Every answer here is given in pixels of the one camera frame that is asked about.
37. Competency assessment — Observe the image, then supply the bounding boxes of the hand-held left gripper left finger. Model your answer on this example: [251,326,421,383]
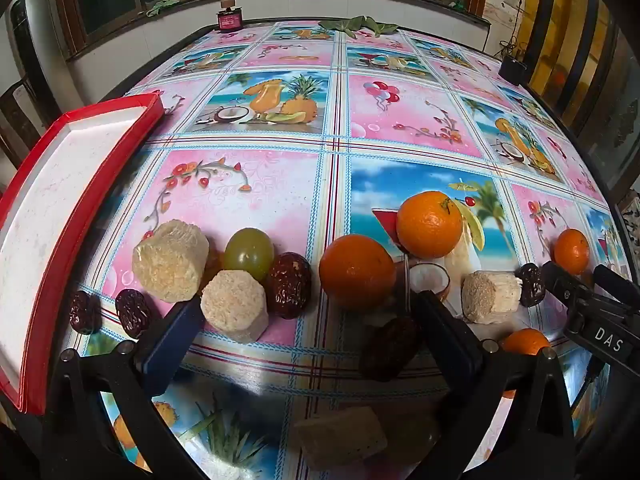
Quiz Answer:
[42,296,211,480]

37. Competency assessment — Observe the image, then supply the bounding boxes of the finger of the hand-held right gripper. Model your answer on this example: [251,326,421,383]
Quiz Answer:
[595,264,640,311]
[542,260,601,318]

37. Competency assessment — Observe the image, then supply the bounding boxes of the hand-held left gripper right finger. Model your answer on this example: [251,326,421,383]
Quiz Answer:
[400,290,586,480]

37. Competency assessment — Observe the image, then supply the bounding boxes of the red date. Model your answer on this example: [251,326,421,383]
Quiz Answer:
[265,252,313,321]
[115,290,161,339]
[359,316,423,382]
[517,262,547,308]
[68,290,102,336]

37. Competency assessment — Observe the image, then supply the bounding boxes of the orange mandarin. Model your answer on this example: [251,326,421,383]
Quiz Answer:
[396,190,463,259]
[500,328,551,356]
[318,234,397,311]
[553,228,591,276]

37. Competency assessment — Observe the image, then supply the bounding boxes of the green grape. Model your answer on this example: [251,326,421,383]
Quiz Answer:
[223,228,275,282]

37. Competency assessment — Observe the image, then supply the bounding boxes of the red-rimmed white foam tray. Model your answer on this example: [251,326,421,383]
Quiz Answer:
[0,91,166,416]

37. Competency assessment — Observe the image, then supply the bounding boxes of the black table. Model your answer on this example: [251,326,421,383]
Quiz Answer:
[65,17,633,480]

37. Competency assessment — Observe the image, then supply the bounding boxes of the fruit-printed pink tablecloth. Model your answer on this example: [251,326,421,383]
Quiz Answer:
[65,20,626,480]

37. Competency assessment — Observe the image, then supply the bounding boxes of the small black box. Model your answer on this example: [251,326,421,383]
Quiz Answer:
[498,55,528,83]

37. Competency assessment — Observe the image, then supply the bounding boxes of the small red jar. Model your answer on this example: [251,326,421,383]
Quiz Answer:
[216,0,244,34]

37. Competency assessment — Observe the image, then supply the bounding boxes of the green leaves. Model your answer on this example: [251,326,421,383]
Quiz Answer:
[317,16,401,38]

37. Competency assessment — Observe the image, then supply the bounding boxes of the black tower air conditioner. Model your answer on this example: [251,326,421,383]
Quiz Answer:
[10,0,48,111]

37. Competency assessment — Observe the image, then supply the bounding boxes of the green cloth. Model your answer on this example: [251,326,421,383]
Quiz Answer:
[145,0,188,17]

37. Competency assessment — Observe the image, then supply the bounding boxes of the yellow wooden frame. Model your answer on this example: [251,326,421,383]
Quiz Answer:
[520,0,608,111]

